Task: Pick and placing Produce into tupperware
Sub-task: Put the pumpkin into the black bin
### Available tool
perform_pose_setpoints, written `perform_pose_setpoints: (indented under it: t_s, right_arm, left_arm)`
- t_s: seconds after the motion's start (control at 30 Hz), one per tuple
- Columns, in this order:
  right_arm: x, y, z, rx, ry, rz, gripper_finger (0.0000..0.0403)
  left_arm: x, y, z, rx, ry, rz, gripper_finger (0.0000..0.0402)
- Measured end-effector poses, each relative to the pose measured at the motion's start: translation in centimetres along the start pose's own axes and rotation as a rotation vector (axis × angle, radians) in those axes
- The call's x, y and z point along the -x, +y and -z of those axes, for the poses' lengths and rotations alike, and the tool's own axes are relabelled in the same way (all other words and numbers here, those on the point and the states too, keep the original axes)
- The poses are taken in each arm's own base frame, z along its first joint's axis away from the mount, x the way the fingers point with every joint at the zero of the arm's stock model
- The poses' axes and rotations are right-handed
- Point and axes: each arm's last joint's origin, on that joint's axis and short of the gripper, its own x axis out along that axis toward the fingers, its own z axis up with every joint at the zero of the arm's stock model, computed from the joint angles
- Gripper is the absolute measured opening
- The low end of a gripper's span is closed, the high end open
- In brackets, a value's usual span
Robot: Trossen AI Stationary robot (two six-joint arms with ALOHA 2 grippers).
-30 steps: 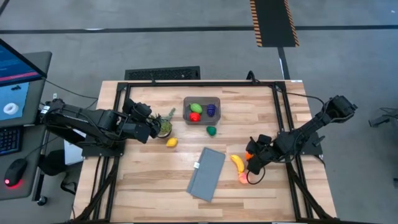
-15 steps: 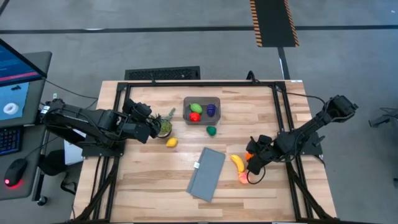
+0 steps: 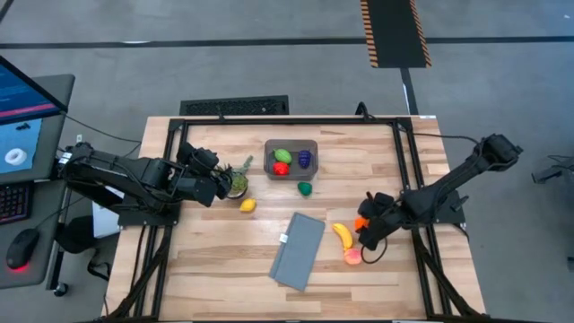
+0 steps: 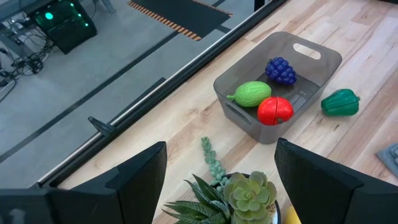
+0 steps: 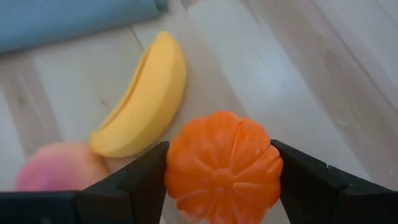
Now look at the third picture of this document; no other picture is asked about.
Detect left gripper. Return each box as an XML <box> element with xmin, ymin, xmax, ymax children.
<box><xmin>169</xmin><ymin>142</ymin><xmax>232</xmax><ymax>208</ymax></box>

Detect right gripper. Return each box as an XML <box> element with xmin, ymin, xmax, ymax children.
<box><xmin>357</xmin><ymin>191</ymin><xmax>407</xmax><ymax>251</ymax></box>

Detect yellow toy banana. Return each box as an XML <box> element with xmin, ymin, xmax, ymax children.
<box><xmin>332</xmin><ymin>223</ymin><xmax>354</xmax><ymax>250</ymax></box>

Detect pink toy peach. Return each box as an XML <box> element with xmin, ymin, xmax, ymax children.
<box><xmin>344</xmin><ymin>246</ymin><xmax>363</xmax><ymax>266</ymax></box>

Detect potted succulent plant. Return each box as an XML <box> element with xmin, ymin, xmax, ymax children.
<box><xmin>217</xmin><ymin>155</ymin><xmax>255</xmax><ymax>201</ymax></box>

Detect translucent grey plastic container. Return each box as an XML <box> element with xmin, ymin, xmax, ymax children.
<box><xmin>263</xmin><ymin>138</ymin><xmax>320</xmax><ymax>181</ymax></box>

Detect black floor grille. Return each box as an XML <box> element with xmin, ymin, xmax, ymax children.
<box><xmin>178</xmin><ymin>94</ymin><xmax>291</xmax><ymax>117</ymax></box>

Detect folded grey cloth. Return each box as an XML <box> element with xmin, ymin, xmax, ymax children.
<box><xmin>267</xmin><ymin>212</ymin><xmax>327</xmax><ymax>292</ymax></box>

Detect white paper sheet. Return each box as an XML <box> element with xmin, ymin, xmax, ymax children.
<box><xmin>91</xmin><ymin>186</ymin><xmax>125</xmax><ymax>239</ymax></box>

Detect black rounded bag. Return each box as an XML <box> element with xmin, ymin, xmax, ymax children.
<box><xmin>56</xmin><ymin>214</ymin><xmax>99</xmax><ymax>255</ymax></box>

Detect grey side desk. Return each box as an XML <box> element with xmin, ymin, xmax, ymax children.
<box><xmin>0</xmin><ymin>178</ymin><xmax>69</xmax><ymax>292</ymax></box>

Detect black desk leg with caster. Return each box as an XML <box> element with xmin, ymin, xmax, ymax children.
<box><xmin>44</xmin><ymin>237</ymin><xmax>72</xmax><ymax>298</ymax></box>

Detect dark grey floor stand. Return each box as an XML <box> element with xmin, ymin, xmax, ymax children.
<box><xmin>531</xmin><ymin>161</ymin><xmax>574</xmax><ymax>185</ymax></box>

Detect black mat with orange stripes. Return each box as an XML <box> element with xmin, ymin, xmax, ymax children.
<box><xmin>360</xmin><ymin>0</ymin><xmax>432</xmax><ymax>69</ymax></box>

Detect black keyboard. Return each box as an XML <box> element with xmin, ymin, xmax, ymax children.
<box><xmin>0</xmin><ymin>181</ymin><xmax>33</xmax><ymax>225</ymax></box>

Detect black computer mouse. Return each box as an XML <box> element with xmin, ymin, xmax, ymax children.
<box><xmin>4</xmin><ymin>227</ymin><xmax>40</xmax><ymax>272</ymax></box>

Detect computer monitor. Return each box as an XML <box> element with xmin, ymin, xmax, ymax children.
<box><xmin>0</xmin><ymin>56</ymin><xmax>70</xmax><ymax>127</ymax></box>

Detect black looped gripper cable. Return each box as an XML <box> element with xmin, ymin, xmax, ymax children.
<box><xmin>360</xmin><ymin>236</ymin><xmax>389</xmax><ymax>266</ymax></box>

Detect thin black desk cable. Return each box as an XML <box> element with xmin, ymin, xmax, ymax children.
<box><xmin>62</xmin><ymin>114</ymin><xmax>143</xmax><ymax>145</ymax></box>

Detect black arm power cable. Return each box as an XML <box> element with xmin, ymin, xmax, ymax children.
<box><xmin>394</xmin><ymin>119</ymin><xmax>485</xmax><ymax>144</ymax></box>

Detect screen showing white ring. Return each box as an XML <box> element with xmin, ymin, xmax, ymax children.
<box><xmin>0</xmin><ymin>111</ymin><xmax>66</xmax><ymax>185</ymax></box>

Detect black floor cable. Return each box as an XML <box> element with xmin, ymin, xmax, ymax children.
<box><xmin>546</xmin><ymin>153</ymin><xmax>574</xmax><ymax>168</ymax></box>

